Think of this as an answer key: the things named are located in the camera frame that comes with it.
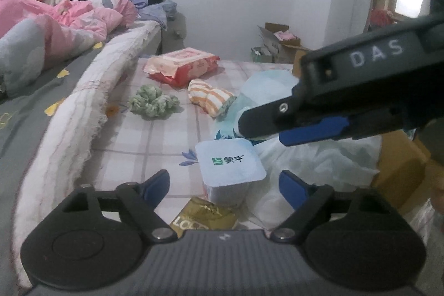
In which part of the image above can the gold foil packet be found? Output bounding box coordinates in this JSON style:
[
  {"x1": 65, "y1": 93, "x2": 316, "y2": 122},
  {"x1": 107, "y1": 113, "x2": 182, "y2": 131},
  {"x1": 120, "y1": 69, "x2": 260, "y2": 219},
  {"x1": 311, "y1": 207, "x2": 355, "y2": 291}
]
[{"x1": 169, "y1": 197, "x2": 238, "y2": 237}]

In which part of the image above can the white yogurt cup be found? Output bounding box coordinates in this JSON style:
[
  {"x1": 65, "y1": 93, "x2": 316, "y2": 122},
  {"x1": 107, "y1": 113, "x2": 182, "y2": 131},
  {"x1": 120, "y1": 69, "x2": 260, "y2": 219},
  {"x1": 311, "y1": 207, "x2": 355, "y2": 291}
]
[{"x1": 196, "y1": 138, "x2": 266, "y2": 207}]

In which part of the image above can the pink wet wipes pack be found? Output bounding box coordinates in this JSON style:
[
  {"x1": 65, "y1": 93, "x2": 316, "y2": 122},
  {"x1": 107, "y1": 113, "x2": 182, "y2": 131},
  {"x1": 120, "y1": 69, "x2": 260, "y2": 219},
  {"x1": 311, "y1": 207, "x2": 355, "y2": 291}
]
[{"x1": 143, "y1": 47, "x2": 220, "y2": 88}]

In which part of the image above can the white plastic bag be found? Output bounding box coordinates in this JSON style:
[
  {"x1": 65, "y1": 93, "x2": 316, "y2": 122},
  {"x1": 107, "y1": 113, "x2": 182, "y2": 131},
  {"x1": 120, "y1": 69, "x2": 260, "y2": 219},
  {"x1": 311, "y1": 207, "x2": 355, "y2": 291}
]
[{"x1": 239, "y1": 135, "x2": 382, "y2": 231}]

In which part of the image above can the light blue plastic bag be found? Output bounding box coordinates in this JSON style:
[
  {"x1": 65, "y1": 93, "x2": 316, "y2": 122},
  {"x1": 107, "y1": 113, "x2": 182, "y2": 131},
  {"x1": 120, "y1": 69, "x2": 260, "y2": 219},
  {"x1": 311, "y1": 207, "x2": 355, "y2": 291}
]
[{"x1": 213, "y1": 70, "x2": 299, "y2": 140}]

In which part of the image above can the blue purple clothes pile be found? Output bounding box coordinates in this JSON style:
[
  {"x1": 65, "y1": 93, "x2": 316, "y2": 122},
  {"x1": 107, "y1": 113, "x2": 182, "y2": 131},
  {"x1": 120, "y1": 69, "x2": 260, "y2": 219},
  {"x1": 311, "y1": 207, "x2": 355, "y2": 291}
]
[{"x1": 131, "y1": 0, "x2": 177, "y2": 30}]

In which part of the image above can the orange striped white cloth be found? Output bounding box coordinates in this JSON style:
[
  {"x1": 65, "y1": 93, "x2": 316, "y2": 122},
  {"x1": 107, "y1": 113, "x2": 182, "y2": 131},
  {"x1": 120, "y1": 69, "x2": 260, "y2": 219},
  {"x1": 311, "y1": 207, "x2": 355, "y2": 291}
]
[{"x1": 187, "y1": 79, "x2": 236, "y2": 119}]

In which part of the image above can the pink grey duvet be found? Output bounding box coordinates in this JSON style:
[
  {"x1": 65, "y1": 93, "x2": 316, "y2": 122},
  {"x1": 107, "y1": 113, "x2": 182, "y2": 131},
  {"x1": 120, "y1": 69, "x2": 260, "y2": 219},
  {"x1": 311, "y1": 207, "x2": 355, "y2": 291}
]
[{"x1": 1, "y1": 0, "x2": 138, "y2": 98}]

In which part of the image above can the green white scrunched cloth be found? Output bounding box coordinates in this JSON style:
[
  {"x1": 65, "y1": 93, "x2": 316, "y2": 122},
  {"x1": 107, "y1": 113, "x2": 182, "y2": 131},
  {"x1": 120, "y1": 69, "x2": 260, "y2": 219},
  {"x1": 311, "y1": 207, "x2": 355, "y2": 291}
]
[{"x1": 129, "y1": 84, "x2": 180, "y2": 119}]

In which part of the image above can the white rolled quilt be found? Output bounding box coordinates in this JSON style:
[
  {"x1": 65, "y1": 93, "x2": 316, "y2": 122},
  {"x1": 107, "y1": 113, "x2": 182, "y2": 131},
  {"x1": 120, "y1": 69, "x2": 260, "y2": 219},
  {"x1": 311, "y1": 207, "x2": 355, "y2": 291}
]
[{"x1": 12, "y1": 21, "x2": 162, "y2": 290}]

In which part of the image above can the checked floral sheet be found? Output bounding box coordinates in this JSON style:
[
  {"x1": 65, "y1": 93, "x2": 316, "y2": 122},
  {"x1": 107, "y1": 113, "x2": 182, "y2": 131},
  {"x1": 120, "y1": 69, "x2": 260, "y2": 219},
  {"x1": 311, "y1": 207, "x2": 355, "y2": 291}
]
[{"x1": 79, "y1": 54, "x2": 296, "y2": 234}]

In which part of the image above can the grey bed sheet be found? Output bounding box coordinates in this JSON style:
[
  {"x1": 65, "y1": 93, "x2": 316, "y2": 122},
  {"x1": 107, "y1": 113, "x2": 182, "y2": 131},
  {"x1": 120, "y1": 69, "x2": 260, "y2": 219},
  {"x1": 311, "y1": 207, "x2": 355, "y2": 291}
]
[{"x1": 0, "y1": 28, "x2": 115, "y2": 296}]

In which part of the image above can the right hand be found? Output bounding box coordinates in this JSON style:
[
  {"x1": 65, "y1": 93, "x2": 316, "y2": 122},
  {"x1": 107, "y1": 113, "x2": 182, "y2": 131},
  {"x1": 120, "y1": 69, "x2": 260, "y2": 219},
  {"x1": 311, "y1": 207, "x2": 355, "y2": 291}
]
[{"x1": 430, "y1": 189, "x2": 444, "y2": 214}]

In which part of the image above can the open cardboard box background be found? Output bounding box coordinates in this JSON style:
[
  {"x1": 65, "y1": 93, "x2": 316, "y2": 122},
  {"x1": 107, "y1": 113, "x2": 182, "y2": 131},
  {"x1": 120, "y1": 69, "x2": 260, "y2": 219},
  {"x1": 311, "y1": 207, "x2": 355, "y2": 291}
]
[{"x1": 251, "y1": 22, "x2": 310, "y2": 64}]

